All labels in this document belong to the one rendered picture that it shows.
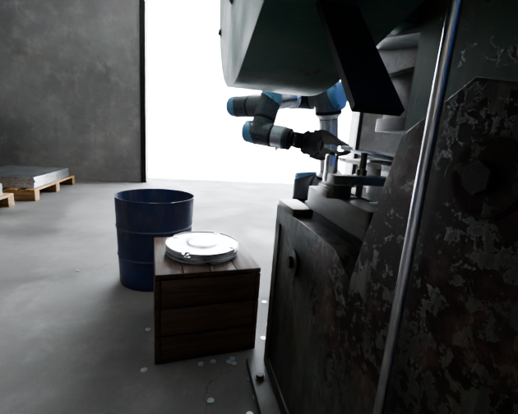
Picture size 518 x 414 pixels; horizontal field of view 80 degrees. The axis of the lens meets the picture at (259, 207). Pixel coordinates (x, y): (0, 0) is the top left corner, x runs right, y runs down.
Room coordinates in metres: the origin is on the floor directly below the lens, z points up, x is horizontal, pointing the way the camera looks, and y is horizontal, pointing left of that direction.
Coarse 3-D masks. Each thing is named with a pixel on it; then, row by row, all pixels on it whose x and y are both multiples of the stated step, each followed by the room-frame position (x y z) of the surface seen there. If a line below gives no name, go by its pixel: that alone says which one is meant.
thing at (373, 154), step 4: (340, 148) 0.88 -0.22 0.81; (344, 148) 0.85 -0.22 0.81; (348, 148) 0.83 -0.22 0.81; (352, 148) 0.82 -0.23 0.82; (360, 148) 0.79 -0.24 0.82; (352, 152) 0.96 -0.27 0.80; (356, 152) 0.90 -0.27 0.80; (360, 152) 0.84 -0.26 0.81; (364, 152) 0.79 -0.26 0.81; (368, 152) 0.78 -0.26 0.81; (372, 152) 0.77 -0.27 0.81; (376, 152) 0.76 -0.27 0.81; (380, 152) 0.76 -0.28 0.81; (384, 152) 0.75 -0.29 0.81; (368, 156) 1.00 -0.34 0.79; (372, 156) 0.94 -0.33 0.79; (376, 156) 0.94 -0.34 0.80; (380, 156) 0.83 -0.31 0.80; (384, 156) 0.78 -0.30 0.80; (388, 156) 0.75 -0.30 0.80; (392, 156) 0.74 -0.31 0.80; (388, 160) 0.99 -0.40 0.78; (392, 160) 0.94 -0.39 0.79
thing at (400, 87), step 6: (408, 72) 0.75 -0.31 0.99; (396, 78) 0.78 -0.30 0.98; (402, 78) 0.76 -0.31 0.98; (408, 78) 0.74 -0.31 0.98; (396, 84) 0.78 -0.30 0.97; (402, 84) 0.76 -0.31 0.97; (408, 84) 0.74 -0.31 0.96; (396, 90) 0.78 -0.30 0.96; (402, 90) 0.76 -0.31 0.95; (408, 90) 0.74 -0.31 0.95; (402, 96) 0.75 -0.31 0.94; (408, 96) 0.73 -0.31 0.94; (402, 102) 0.75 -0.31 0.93; (408, 102) 0.73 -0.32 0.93; (402, 114) 0.74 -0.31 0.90
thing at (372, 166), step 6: (348, 162) 0.96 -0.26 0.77; (354, 162) 0.93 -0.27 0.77; (372, 162) 0.85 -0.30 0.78; (378, 162) 0.84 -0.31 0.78; (384, 162) 0.83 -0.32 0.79; (390, 162) 0.86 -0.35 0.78; (366, 168) 0.90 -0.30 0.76; (372, 168) 0.87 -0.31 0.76; (378, 168) 0.81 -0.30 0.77; (372, 174) 0.86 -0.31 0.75; (378, 174) 0.84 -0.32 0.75; (366, 186) 0.89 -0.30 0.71
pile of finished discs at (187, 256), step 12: (168, 240) 1.20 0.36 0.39; (180, 240) 1.22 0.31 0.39; (192, 240) 1.21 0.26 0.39; (204, 240) 1.22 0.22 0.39; (216, 240) 1.25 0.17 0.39; (228, 240) 1.26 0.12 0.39; (168, 252) 1.12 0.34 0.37; (180, 252) 1.07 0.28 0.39; (192, 252) 1.09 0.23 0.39; (204, 252) 1.10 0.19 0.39; (216, 252) 1.11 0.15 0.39; (228, 252) 1.12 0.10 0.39; (204, 264) 1.07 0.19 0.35
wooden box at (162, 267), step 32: (160, 256) 1.12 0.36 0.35; (160, 288) 0.97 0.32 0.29; (192, 288) 1.00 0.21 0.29; (224, 288) 1.04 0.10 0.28; (256, 288) 1.08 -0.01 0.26; (160, 320) 0.96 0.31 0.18; (192, 320) 1.00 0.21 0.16; (224, 320) 1.04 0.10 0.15; (256, 320) 1.08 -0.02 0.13; (160, 352) 0.96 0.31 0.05; (192, 352) 1.00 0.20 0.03; (224, 352) 1.04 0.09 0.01
